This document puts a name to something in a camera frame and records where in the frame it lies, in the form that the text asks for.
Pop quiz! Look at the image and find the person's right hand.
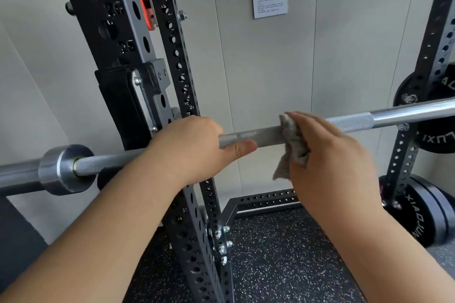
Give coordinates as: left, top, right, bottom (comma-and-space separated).
285, 111, 382, 214

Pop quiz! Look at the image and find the person's left hand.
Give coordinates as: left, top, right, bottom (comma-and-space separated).
145, 115, 258, 186

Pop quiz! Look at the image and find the grey cleaning cloth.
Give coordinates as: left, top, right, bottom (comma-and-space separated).
273, 113, 312, 181

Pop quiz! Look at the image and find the steel barbell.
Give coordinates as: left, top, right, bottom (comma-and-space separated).
0, 98, 455, 196

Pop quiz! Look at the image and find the person's right forearm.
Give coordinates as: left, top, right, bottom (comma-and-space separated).
309, 203, 455, 303

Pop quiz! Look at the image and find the person's left forearm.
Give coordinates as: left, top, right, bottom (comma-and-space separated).
0, 157, 200, 303

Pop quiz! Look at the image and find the black perforated rack base beam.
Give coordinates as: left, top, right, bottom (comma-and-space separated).
220, 188, 301, 229

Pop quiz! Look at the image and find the black perforated rack upright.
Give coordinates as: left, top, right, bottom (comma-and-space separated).
382, 0, 455, 207
53, 0, 235, 303

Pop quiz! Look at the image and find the black J-hook bar holder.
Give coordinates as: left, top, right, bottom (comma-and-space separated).
94, 58, 178, 151

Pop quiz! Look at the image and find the black weight plate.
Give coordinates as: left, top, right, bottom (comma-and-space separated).
392, 64, 455, 154
412, 174, 455, 246
378, 174, 449, 248

